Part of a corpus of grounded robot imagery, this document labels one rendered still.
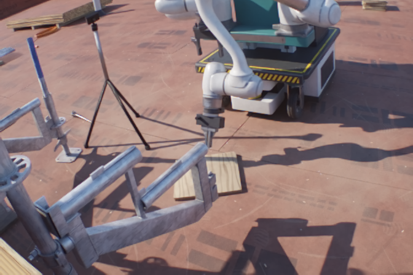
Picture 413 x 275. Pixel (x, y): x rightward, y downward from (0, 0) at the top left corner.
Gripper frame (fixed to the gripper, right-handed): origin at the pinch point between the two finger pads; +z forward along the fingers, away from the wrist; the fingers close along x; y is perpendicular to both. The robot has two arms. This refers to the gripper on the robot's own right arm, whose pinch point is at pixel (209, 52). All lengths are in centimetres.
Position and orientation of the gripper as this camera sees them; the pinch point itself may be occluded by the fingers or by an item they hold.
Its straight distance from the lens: 195.6
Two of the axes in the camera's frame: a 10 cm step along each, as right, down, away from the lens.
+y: 5.2, -4.8, 7.0
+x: -8.4, -1.4, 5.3
